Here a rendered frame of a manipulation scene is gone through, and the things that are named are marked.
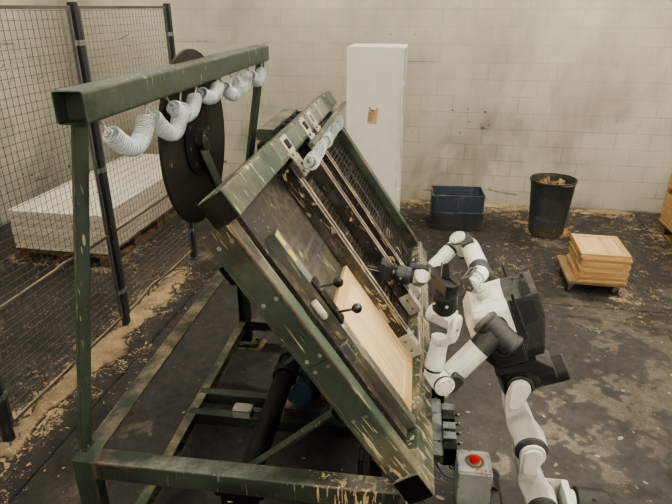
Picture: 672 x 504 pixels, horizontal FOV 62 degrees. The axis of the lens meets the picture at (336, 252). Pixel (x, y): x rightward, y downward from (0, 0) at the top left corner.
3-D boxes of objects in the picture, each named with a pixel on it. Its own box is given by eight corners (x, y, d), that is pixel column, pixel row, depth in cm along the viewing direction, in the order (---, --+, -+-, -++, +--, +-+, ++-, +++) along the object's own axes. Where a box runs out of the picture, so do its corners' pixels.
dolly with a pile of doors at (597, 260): (625, 298, 510) (635, 257, 494) (564, 293, 519) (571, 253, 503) (608, 270, 566) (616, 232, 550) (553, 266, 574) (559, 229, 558)
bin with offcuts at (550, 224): (572, 241, 635) (582, 185, 609) (525, 238, 643) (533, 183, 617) (564, 225, 681) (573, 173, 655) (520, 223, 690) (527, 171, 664)
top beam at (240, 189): (216, 232, 172) (241, 215, 169) (195, 205, 170) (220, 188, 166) (325, 111, 373) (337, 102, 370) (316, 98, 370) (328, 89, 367)
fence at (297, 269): (407, 430, 224) (415, 426, 222) (265, 239, 199) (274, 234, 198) (407, 421, 228) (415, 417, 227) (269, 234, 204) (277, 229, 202)
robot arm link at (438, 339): (434, 309, 201) (427, 341, 206) (456, 319, 196) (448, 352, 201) (443, 304, 206) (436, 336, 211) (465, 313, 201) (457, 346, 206)
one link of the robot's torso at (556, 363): (566, 368, 245) (555, 335, 239) (573, 386, 233) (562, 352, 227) (502, 384, 252) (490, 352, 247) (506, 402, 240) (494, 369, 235)
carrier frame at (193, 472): (414, 639, 235) (427, 490, 202) (103, 597, 252) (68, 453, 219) (416, 349, 435) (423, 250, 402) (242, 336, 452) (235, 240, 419)
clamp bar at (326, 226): (408, 361, 266) (453, 340, 258) (259, 152, 235) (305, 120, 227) (409, 350, 275) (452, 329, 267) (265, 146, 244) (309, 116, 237)
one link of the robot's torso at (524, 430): (544, 439, 263) (529, 356, 247) (552, 467, 247) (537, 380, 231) (510, 443, 267) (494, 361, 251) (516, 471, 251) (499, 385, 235)
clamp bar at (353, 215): (410, 318, 303) (449, 298, 296) (281, 132, 273) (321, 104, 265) (410, 309, 312) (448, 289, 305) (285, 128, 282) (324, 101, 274)
